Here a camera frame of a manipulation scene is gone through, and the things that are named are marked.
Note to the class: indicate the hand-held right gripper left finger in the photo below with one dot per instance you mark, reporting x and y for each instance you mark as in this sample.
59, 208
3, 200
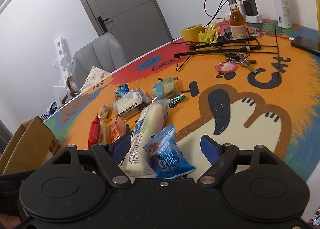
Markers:
120, 146

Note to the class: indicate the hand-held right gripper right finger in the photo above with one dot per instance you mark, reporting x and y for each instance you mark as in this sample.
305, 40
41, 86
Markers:
209, 147

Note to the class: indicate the red snack packet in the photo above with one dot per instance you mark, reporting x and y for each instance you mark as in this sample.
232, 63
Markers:
93, 132

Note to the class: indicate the beige chicken feet packet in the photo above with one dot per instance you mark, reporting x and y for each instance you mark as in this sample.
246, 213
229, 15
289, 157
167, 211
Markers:
104, 116

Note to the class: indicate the long white cake packet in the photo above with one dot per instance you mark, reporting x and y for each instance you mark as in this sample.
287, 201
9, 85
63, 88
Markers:
150, 123

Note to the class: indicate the cardboard box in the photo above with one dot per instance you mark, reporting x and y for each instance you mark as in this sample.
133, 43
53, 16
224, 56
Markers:
30, 141

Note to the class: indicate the teal cracker packet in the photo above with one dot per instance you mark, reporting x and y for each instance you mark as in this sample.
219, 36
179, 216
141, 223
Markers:
163, 88

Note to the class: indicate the small orange snack packet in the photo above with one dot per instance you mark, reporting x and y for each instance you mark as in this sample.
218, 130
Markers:
116, 132

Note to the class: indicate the clear sandwich packet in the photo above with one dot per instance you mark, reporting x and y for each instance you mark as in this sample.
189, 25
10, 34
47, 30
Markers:
128, 105

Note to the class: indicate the small blue green snack packet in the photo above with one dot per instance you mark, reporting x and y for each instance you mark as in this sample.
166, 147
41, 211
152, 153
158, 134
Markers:
121, 91

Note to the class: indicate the green striped snack packet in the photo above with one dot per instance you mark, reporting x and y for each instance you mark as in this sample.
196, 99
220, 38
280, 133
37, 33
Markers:
177, 100

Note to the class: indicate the printed cat table mat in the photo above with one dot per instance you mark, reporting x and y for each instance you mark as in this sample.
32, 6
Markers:
225, 81

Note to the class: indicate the dotted cream cushion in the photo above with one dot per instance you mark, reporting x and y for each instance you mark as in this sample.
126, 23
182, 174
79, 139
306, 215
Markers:
96, 77

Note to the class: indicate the grey chair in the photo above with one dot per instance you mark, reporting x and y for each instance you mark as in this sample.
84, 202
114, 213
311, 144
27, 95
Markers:
100, 51

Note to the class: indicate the black metal stand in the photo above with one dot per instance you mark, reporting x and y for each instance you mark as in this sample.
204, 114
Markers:
220, 47

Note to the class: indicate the white holed rack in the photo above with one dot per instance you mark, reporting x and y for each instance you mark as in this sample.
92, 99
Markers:
60, 58

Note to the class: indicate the yellow plastic bag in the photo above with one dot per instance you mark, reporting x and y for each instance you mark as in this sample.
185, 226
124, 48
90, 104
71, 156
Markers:
206, 35

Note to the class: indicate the yellow tape roll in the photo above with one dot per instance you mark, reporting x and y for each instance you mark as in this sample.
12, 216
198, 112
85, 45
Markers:
191, 33

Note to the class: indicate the black thin rod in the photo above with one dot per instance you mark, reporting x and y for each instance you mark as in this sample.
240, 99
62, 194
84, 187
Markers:
277, 48

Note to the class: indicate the brown glass bottle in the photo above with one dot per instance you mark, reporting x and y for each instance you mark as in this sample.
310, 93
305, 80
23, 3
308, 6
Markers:
238, 26

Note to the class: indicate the white power strip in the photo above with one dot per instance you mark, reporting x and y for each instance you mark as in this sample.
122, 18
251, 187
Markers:
252, 19

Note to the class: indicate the black phone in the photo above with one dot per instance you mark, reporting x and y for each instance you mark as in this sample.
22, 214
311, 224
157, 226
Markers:
306, 43

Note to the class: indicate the black charger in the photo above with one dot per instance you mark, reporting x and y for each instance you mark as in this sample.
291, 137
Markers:
250, 7

